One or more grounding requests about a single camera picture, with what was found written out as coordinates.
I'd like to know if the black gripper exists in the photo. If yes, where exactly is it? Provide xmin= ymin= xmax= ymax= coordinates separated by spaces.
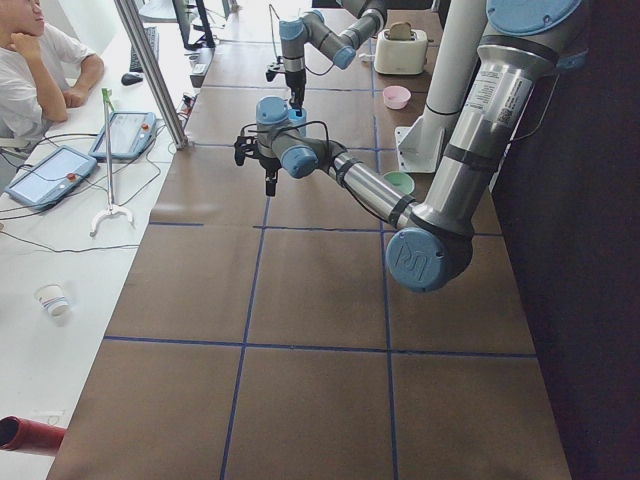
xmin=265 ymin=57 xmax=306 ymax=110
xmin=234 ymin=133 xmax=281 ymax=196

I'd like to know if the pale blue cup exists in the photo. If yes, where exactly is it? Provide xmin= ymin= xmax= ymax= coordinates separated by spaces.
xmin=289 ymin=116 xmax=307 ymax=137

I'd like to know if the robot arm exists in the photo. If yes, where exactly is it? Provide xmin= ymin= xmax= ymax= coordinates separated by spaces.
xmin=265 ymin=1 xmax=387 ymax=110
xmin=234 ymin=1 xmax=590 ymax=292

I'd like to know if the pink bowl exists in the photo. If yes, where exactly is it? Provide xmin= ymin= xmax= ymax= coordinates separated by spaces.
xmin=382 ymin=85 xmax=411 ymax=110

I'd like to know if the cream toaster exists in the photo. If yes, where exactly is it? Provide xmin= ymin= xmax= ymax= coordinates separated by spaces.
xmin=374 ymin=29 xmax=428 ymax=75

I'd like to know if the toast slice in toaster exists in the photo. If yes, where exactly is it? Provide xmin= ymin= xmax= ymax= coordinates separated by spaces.
xmin=388 ymin=22 xmax=412 ymax=41

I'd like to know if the green bowl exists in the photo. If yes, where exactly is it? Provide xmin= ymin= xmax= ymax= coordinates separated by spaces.
xmin=383 ymin=171 xmax=415 ymax=195

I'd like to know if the black monitor stand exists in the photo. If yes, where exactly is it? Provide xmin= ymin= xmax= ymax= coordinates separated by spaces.
xmin=172 ymin=0 xmax=216 ymax=51

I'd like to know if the teach pendant far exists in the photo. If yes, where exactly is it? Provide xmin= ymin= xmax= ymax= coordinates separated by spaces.
xmin=88 ymin=111 xmax=157 ymax=163

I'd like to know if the teach pendant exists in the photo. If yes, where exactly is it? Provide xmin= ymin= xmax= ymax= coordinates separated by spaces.
xmin=4 ymin=146 xmax=97 ymax=210
xmin=88 ymin=111 xmax=157 ymax=163

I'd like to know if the black keyboard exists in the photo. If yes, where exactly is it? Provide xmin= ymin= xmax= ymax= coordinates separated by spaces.
xmin=128 ymin=25 xmax=160 ymax=74

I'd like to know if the black computer mouse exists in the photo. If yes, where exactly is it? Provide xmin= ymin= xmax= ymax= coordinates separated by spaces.
xmin=121 ymin=72 xmax=144 ymax=86

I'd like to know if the reacher grabber tool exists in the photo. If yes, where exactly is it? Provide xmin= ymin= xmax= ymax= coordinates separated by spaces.
xmin=89 ymin=88 xmax=134 ymax=238

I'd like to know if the teach pendant near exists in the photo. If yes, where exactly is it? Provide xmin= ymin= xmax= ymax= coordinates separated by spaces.
xmin=4 ymin=146 xmax=97 ymax=210

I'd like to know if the paper cup on side table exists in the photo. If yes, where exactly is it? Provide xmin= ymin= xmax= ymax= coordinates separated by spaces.
xmin=34 ymin=284 xmax=70 ymax=318

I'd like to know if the seated person in white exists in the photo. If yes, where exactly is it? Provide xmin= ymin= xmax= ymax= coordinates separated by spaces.
xmin=1 ymin=1 xmax=104 ymax=140

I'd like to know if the red cylinder object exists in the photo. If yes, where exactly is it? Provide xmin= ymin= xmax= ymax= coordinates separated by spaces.
xmin=1 ymin=416 xmax=66 ymax=456

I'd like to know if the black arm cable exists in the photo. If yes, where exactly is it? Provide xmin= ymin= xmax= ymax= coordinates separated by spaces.
xmin=244 ymin=119 xmax=396 ymax=224
xmin=268 ymin=3 xmax=351 ymax=77

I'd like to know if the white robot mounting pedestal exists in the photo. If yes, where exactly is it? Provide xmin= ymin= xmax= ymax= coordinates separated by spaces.
xmin=395 ymin=0 xmax=487 ymax=173

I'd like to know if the aluminium frame post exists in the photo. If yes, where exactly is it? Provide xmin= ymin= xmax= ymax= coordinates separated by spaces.
xmin=114 ymin=0 xmax=188 ymax=150

